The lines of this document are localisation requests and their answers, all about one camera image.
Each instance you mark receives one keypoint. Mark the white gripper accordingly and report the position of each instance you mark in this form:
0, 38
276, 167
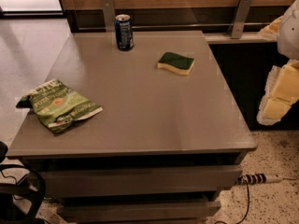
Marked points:
290, 34

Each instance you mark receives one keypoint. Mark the green and yellow sponge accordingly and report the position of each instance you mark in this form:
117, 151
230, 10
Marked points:
176, 63

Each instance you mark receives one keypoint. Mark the green jalapeno chip bag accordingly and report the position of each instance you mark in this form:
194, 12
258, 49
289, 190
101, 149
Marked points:
57, 106

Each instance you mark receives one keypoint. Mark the white power strip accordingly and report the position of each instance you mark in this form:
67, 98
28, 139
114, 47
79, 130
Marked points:
258, 179

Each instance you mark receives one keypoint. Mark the blue soda can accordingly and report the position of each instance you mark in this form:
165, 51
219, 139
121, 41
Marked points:
124, 32

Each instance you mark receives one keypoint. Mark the grey lower drawer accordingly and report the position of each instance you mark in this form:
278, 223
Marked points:
139, 212

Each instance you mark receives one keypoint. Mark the grey drawer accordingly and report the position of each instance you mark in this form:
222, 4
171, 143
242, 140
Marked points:
139, 212
67, 184

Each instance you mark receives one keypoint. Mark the grey upper drawer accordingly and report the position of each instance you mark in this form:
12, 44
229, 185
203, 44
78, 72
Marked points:
67, 184

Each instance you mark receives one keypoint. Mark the right metal bracket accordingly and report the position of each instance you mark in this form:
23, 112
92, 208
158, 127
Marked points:
237, 26

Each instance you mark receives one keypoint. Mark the metal bracket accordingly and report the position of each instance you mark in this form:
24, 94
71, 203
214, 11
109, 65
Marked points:
237, 26
109, 14

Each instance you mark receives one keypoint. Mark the left metal bracket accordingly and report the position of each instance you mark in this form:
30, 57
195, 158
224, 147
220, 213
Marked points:
109, 14

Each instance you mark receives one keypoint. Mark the metal rail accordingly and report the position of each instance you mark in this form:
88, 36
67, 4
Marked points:
195, 26

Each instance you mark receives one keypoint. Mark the black bag with strap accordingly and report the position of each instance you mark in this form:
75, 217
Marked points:
9, 212

